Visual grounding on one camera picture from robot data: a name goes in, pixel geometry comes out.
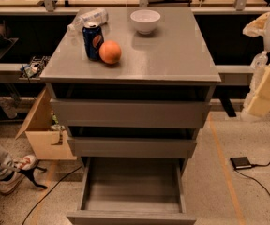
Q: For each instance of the yellow foam padded gripper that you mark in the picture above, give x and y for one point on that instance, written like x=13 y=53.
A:
x=259 y=105

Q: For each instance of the grey bottom drawer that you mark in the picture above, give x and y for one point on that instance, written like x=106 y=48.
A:
x=131 y=191

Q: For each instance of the grey drawer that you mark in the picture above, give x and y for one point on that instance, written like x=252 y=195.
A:
x=131 y=191
x=131 y=142
x=130 y=105

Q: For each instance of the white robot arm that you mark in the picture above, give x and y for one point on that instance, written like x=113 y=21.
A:
x=257 y=101

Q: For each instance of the grey drawer cabinet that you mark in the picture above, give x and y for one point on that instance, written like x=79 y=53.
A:
x=174 y=53

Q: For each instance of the grey middle drawer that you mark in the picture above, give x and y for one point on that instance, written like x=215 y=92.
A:
x=131 y=142

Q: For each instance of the grey top drawer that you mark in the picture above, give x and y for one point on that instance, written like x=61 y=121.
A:
x=130 y=105

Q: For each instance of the black foot pedal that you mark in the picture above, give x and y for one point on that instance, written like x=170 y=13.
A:
x=240 y=163

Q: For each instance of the white ceramic bowl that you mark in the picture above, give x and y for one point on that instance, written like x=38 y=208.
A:
x=145 y=21

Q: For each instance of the orange fruit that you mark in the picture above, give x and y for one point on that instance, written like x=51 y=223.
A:
x=110 y=52

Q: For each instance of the blue pepsi can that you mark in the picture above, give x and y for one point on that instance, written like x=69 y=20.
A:
x=93 y=39

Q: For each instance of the clear plastic water bottle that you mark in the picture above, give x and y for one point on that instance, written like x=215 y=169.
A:
x=98 y=15

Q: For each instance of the cardboard box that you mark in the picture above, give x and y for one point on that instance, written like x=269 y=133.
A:
x=46 y=142

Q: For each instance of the tray of small parts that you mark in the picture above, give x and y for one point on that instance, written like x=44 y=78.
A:
x=34 y=68

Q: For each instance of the white red sneaker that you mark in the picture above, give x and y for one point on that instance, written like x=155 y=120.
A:
x=8 y=184

